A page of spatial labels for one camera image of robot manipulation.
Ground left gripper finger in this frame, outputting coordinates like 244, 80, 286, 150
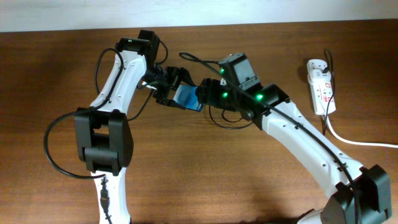
178, 67, 196, 86
166, 99, 186, 110

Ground blue Samsung Galaxy smartphone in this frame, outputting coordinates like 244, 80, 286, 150
173, 85, 203, 112

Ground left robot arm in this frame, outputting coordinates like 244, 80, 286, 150
74, 30, 188, 223

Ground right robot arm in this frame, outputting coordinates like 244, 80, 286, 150
196, 53, 392, 224

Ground white USB charger adapter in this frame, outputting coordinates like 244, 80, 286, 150
307, 59, 328, 79

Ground white power strip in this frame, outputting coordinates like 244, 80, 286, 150
307, 66, 336, 115

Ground white power strip cord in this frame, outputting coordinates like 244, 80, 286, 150
325, 115, 398, 149

